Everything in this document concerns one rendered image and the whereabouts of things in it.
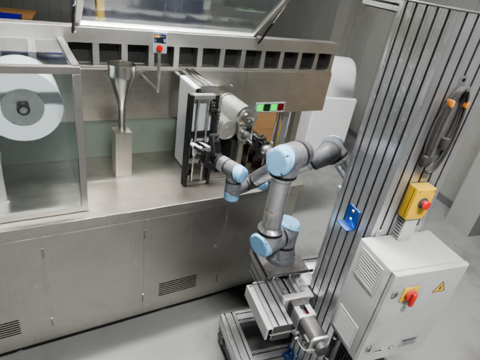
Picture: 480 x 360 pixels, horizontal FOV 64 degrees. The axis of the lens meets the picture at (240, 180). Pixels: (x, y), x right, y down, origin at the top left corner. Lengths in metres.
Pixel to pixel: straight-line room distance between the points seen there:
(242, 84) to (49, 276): 1.63
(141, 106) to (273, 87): 0.94
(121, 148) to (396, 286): 1.53
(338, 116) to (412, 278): 3.53
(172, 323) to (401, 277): 1.64
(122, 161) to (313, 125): 2.94
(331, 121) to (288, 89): 1.99
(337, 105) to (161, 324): 3.23
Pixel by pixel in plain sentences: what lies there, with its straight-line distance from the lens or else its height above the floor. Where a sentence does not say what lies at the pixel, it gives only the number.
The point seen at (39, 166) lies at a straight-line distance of 1.89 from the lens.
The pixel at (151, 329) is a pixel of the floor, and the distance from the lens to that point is 2.63.
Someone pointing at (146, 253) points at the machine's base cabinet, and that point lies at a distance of 2.24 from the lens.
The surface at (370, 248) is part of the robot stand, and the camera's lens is 1.49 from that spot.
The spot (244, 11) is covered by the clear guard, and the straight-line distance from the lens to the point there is 2.39.
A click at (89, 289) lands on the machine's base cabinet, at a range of 2.31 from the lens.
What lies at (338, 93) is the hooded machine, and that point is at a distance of 4.77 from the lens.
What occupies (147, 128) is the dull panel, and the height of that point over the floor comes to 1.07.
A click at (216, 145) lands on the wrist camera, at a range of 1.84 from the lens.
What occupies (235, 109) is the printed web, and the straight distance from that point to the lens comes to 2.37.
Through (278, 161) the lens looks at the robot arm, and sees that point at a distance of 1.49.
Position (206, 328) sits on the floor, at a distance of 2.65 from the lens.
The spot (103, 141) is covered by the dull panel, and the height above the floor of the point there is 1.00.
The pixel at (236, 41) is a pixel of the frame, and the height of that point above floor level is 1.62.
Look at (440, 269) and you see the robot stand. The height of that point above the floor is 1.23.
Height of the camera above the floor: 2.05
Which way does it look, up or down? 29 degrees down
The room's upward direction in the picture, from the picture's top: 10 degrees clockwise
